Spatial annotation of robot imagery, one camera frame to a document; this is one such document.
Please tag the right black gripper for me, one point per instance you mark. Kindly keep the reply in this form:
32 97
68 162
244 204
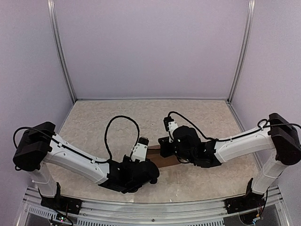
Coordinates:
165 152

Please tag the brown cardboard box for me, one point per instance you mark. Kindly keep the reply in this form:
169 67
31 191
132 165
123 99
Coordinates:
153 153

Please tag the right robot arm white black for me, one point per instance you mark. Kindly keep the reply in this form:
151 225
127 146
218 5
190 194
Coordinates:
275 134

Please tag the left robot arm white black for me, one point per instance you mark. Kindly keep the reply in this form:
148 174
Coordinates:
40 145

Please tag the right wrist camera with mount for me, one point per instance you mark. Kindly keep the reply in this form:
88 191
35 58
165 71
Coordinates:
170 125

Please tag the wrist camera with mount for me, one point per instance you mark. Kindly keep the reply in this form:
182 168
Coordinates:
139 151
170 125

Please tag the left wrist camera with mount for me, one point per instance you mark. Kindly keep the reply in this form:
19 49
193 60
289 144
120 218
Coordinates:
139 151

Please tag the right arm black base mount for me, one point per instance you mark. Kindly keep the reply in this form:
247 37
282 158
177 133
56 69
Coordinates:
243 203

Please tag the right aluminium corner post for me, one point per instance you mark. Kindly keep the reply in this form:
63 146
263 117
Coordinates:
243 50

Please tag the aluminium corner post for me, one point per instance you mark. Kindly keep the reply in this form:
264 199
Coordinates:
59 49
243 50

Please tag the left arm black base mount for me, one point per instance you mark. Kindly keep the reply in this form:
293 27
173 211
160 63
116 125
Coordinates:
63 204

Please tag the front aluminium frame rail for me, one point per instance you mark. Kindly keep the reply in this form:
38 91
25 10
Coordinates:
106 213

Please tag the left aluminium corner post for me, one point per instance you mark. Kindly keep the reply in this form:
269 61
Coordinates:
59 49

